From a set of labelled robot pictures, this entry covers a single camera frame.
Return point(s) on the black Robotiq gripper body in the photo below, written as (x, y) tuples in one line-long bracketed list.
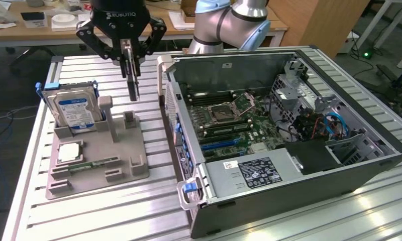
[(120, 17)]

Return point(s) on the black and green graphics card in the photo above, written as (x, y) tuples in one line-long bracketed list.
[(132, 82)]

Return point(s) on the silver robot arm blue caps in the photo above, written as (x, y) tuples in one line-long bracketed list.
[(218, 22)]

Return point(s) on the white paper stack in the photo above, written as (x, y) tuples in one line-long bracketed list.
[(180, 22)]

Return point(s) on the white box with round hollow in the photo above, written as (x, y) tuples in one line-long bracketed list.
[(66, 23)]

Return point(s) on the brown cardboard box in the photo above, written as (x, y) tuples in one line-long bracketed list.
[(187, 7)]

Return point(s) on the black office chair base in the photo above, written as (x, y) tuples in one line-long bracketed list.
[(29, 54)]

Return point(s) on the white box with black top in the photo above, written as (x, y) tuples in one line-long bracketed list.
[(35, 20)]

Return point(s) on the wooden desk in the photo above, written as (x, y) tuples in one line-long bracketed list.
[(20, 33)]

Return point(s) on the hard disk in blue caddy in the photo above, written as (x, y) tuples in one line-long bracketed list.
[(74, 110)]

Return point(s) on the white paper note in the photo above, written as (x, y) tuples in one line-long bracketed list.
[(3, 25)]

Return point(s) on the CPU socket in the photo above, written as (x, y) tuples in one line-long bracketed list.
[(222, 113)]

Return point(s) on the metal socket cover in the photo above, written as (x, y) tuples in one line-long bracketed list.
[(246, 103)]

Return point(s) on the grey plastic parts rack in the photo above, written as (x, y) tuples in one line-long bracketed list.
[(120, 150)]

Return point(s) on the black RAM stick with label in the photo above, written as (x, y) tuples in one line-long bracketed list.
[(227, 130)]

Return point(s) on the silver CPU chip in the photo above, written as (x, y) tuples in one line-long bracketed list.
[(70, 152)]

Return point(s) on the perforated metal drive cage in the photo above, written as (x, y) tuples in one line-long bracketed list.
[(287, 95)]

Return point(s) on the blue expansion slot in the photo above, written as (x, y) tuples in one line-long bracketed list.
[(218, 143)]

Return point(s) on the green RAM stick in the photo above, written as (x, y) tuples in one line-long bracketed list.
[(87, 165)]

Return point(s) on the green motherboard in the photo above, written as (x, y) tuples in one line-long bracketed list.
[(254, 135)]

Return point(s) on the wooden cabinet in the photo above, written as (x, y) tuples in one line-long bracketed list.
[(321, 25)]

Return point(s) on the grey power supply unit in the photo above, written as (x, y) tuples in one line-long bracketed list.
[(227, 180)]

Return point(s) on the device with green light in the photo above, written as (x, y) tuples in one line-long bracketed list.
[(366, 54)]

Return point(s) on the grey metal disk bay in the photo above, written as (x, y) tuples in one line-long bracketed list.
[(349, 140)]

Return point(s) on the black open PC case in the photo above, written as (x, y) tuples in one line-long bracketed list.
[(287, 200)]

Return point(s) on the white desk frame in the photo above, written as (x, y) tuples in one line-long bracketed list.
[(385, 25)]

